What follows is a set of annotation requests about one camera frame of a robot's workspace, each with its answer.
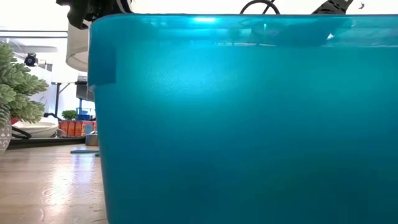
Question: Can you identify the green artificial potted plant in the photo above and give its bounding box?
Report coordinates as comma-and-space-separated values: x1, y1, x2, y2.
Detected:
0, 42, 50, 153

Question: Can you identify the row of orange boxes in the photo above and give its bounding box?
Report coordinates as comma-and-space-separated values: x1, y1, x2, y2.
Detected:
58, 120, 97, 138

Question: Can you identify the teal plastic bin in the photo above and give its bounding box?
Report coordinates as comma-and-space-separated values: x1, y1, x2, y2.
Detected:
88, 14, 398, 224

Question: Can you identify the black metal table frame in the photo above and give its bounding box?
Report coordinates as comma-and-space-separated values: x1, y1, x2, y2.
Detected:
7, 136, 88, 149

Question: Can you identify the black cable loop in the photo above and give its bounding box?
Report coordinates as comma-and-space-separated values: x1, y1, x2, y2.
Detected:
11, 126, 32, 140

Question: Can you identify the black mounted camera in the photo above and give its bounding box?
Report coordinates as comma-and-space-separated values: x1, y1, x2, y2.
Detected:
24, 52, 39, 67

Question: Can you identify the blue crate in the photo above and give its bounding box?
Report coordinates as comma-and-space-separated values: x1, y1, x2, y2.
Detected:
76, 107, 96, 121

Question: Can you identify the white bowl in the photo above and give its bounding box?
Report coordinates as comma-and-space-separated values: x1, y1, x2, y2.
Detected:
11, 120, 59, 139

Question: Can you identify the white shade silver lamp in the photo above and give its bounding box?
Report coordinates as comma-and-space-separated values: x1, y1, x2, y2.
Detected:
65, 23, 100, 147

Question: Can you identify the black background table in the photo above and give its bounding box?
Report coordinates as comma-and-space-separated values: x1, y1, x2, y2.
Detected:
51, 80, 96, 118

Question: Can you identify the grey box under table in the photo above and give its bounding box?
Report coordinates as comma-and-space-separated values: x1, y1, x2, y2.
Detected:
76, 83, 95, 102

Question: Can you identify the small green potted plant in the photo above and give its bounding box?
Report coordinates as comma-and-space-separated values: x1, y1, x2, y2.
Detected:
61, 110, 78, 121

